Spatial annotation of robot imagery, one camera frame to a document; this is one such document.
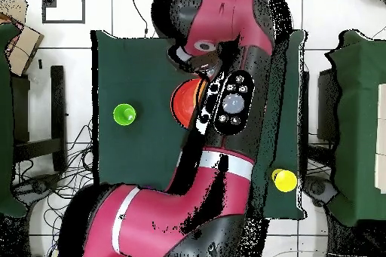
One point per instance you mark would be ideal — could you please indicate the red-orange bowl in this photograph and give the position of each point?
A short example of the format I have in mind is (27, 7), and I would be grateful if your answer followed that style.
(184, 103)

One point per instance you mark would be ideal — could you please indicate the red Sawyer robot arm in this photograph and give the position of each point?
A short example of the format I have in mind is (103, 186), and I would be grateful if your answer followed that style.
(181, 208)

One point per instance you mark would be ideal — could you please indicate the dark green tablecloth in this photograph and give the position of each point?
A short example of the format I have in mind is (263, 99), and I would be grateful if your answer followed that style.
(135, 67)

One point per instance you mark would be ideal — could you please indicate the ridged green cup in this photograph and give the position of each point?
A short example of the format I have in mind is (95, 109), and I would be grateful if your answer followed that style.
(121, 113)

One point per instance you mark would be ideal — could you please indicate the black equipment cabinet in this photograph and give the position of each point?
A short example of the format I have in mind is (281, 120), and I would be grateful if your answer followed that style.
(327, 109)

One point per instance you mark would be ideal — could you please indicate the yellow cup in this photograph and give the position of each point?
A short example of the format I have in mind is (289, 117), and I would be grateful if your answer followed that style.
(285, 181)

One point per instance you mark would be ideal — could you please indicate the green cloth side table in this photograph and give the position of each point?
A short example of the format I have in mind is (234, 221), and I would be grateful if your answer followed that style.
(359, 118)
(4, 118)

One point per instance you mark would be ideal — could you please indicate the grey black stand base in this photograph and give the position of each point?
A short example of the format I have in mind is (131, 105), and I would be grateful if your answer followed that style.
(318, 187)
(39, 184)

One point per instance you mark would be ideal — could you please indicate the cardboard box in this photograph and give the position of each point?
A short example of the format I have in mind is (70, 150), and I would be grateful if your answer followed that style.
(22, 49)

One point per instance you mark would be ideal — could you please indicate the white boxes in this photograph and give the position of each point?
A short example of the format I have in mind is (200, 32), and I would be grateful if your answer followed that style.
(382, 136)

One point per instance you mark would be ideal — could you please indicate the black stand frame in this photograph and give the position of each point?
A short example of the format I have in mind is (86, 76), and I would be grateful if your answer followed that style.
(304, 118)
(58, 103)

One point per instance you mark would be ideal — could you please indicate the black square floor frame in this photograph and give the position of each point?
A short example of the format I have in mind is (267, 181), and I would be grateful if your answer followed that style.
(63, 22)

